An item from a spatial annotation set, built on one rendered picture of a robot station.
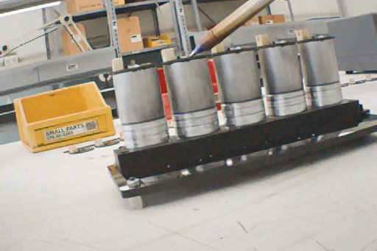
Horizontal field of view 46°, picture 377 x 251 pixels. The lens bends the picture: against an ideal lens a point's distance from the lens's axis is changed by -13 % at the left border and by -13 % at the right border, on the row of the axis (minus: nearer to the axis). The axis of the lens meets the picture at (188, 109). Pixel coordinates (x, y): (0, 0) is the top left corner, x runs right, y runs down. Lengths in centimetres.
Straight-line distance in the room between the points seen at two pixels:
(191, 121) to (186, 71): 3
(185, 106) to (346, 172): 10
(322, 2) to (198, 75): 613
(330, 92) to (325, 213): 13
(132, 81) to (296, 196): 11
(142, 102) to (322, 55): 11
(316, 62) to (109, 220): 15
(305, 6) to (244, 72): 589
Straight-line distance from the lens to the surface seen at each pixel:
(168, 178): 22
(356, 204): 18
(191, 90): 26
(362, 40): 75
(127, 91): 25
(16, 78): 252
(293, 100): 28
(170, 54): 27
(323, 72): 29
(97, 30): 486
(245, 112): 27
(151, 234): 18
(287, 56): 28
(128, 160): 25
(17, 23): 472
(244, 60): 27
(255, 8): 24
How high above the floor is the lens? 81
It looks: 5 degrees down
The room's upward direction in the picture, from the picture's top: 10 degrees counter-clockwise
